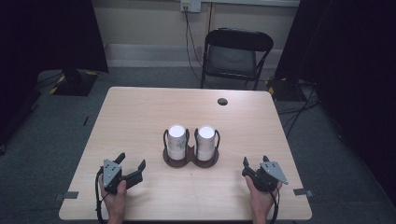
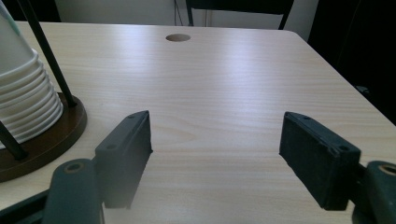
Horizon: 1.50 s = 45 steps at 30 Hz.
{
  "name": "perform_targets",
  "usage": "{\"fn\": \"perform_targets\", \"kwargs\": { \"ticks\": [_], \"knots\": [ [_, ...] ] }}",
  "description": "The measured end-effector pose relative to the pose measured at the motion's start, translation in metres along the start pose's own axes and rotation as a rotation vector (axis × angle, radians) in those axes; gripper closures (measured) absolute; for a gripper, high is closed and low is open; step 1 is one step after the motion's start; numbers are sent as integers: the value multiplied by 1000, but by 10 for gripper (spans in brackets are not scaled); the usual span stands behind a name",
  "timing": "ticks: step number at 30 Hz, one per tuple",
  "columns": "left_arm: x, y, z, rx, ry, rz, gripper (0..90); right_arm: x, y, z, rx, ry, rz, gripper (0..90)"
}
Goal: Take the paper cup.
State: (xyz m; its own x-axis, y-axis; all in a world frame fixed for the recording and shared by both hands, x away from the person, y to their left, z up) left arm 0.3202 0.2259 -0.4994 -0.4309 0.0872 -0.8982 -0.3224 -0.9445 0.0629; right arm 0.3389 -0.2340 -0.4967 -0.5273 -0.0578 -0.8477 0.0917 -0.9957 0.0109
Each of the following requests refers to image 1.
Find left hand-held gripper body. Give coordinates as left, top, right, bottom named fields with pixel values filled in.
left=98, top=159, right=145, bottom=196

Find plain white paper cup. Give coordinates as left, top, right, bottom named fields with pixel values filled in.
left=197, top=125, right=217, bottom=162

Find person's left hand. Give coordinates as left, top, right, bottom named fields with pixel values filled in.
left=98, top=174, right=128, bottom=216

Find white cable trunking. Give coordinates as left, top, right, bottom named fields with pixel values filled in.
left=201, top=0, right=302, bottom=8

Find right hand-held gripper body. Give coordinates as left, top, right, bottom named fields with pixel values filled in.
left=242, top=161, right=290, bottom=193

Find black wall power cable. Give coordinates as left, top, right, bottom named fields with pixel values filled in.
left=184, top=8, right=207, bottom=86

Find white wall socket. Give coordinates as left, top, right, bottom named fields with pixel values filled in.
left=180, top=0, right=203, bottom=14

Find person's right hand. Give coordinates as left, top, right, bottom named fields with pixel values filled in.
left=244, top=175, right=283, bottom=216

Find grey tape strip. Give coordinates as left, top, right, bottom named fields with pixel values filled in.
left=292, top=188, right=315, bottom=199
left=53, top=190, right=79, bottom=202

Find white patterned paper cup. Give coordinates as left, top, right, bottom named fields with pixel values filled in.
left=167, top=124, right=188, bottom=161

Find left hand-held gripper black cable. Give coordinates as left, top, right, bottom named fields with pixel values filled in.
left=94, top=166, right=110, bottom=224

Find hand-held gripper black cable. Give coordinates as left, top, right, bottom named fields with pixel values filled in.
left=94, top=166, right=110, bottom=224
left=268, top=189, right=280, bottom=224

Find right hand-held gripper black cable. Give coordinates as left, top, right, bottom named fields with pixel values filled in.
left=268, top=189, right=280, bottom=224

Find black floor cables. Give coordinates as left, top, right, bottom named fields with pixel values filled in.
left=276, top=79, right=322, bottom=139

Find black folding chair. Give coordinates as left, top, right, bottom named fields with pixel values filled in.
left=200, top=27, right=276, bottom=91

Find black stand base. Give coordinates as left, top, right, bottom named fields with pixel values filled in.
left=49, top=68, right=100, bottom=97
left=266, top=77, right=308, bottom=103

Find dark brown double cup holder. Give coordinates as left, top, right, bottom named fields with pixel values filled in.
left=162, top=127, right=221, bottom=169

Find black curtain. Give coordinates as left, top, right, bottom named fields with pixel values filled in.
left=0, top=0, right=109, bottom=147
left=274, top=0, right=396, bottom=199

